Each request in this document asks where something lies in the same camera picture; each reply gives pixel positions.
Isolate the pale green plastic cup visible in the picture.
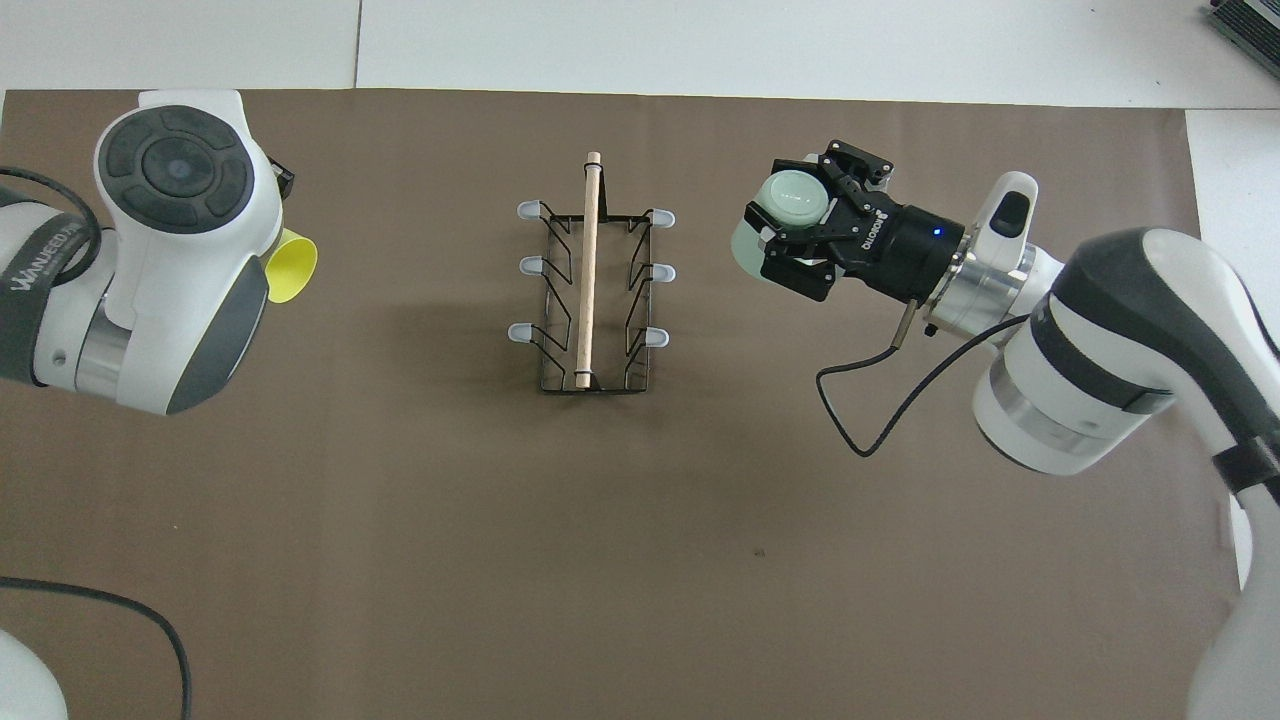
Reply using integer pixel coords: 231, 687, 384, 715
730, 170, 836, 281

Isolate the yellow plastic cup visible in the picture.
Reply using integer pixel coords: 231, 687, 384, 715
265, 228, 319, 304

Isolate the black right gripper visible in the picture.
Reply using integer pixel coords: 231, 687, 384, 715
745, 140, 966, 303

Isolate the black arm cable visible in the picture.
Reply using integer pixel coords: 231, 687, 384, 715
0, 165, 193, 720
817, 300, 1031, 458

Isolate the brown paper table mat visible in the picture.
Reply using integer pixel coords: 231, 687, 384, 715
0, 88, 1256, 720

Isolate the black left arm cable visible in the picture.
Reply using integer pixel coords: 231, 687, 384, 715
0, 165, 193, 720

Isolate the dark grey ribbed device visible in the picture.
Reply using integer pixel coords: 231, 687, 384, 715
1205, 0, 1280, 51

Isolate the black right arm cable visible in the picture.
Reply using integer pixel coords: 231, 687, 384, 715
817, 300, 1031, 458

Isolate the black wire cup rack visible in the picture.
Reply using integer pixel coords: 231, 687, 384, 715
508, 152, 677, 396

